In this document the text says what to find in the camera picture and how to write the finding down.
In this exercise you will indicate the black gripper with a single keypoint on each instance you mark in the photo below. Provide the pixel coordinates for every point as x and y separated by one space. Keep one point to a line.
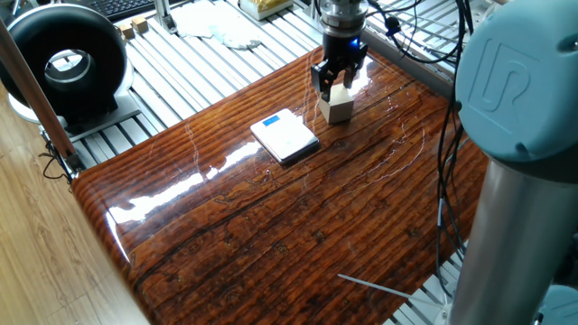
341 47

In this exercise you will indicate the light wooden cube block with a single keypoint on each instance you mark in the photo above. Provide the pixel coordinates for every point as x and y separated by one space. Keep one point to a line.
338 108

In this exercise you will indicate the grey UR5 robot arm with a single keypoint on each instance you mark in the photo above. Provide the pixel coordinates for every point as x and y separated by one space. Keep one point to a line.
510 90

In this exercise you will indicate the silver digital pocket scale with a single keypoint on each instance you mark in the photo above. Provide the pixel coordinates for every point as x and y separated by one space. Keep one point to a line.
284 135

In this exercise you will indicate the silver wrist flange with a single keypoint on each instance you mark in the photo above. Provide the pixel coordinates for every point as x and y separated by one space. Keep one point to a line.
343 15

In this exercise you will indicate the white box with yellow contents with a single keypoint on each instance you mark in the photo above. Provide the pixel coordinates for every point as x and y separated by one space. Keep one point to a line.
264 8

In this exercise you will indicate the white crumpled cloth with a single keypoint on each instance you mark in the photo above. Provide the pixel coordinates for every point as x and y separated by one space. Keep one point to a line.
212 25

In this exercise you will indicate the short aluminium stand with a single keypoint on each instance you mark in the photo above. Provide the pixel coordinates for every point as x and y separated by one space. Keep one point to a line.
165 18

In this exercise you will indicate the small wooden cube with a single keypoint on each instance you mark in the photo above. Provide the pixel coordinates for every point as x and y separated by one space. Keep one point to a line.
140 24
127 31

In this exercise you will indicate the black computer keyboard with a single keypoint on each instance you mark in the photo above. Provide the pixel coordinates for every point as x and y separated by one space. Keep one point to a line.
122 6

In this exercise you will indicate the grey aluminium table rail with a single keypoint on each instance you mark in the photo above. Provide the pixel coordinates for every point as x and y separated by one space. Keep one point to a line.
406 58

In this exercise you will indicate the brown blurred frame post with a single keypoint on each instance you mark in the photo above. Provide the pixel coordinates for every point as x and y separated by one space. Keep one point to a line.
36 95

